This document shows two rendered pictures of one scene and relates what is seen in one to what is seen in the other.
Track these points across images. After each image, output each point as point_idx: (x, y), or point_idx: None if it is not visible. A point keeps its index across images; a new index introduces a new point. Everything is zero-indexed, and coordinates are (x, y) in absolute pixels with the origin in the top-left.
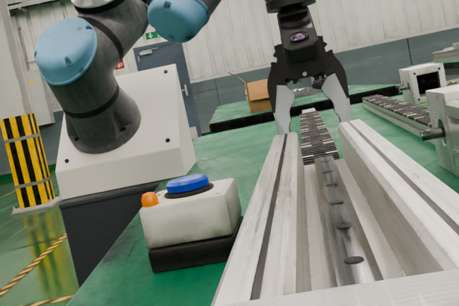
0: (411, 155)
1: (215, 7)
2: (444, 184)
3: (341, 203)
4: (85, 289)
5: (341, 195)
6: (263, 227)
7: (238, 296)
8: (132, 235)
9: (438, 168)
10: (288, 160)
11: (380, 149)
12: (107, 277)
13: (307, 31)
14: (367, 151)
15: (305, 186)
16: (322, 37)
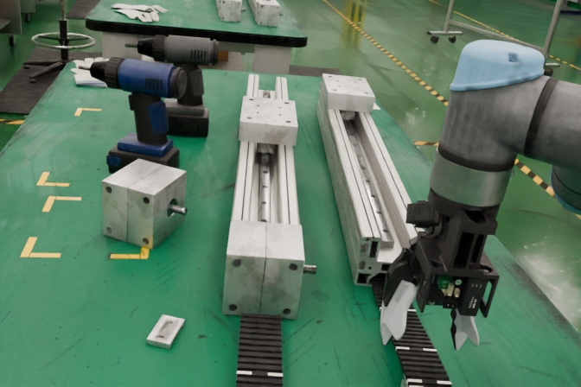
0: (310, 374)
1: (558, 188)
2: (338, 141)
3: (366, 180)
4: (494, 239)
5: (367, 185)
6: (377, 141)
7: (373, 128)
8: (539, 299)
9: (298, 310)
10: (390, 180)
11: (351, 169)
12: (492, 246)
13: (420, 200)
14: (356, 170)
15: (392, 224)
16: (417, 239)
